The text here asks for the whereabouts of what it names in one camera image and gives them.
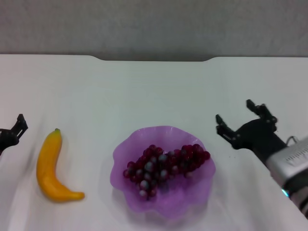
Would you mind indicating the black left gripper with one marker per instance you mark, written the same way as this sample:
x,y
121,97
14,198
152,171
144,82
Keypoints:
x,y
7,139

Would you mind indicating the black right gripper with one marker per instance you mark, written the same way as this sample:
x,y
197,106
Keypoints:
x,y
257,137

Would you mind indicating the dark red grape bunch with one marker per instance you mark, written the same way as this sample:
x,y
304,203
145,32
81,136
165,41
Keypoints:
x,y
154,166

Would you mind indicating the silver and black right arm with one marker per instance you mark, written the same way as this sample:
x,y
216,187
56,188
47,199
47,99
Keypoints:
x,y
291,166

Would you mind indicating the yellow banana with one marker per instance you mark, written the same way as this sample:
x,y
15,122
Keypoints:
x,y
47,166

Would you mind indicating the purple wavy plastic bowl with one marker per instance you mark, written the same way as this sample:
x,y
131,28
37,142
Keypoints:
x,y
168,204

